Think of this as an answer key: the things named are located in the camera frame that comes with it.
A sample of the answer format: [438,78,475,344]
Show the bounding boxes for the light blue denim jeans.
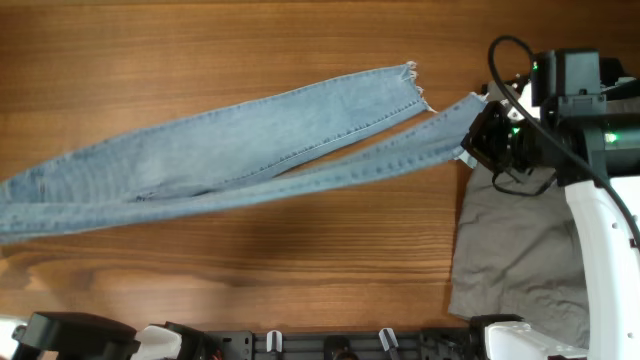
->
[1,63,486,244]

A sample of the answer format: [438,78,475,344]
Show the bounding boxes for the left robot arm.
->
[8,312,223,360]

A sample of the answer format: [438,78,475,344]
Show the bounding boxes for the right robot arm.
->
[462,49,639,359]

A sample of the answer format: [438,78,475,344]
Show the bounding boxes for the light blue cloth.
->
[454,149,478,169]

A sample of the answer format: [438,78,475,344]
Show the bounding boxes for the grey folded trousers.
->
[449,165,589,348]

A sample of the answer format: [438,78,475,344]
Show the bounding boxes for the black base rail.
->
[210,328,476,360]

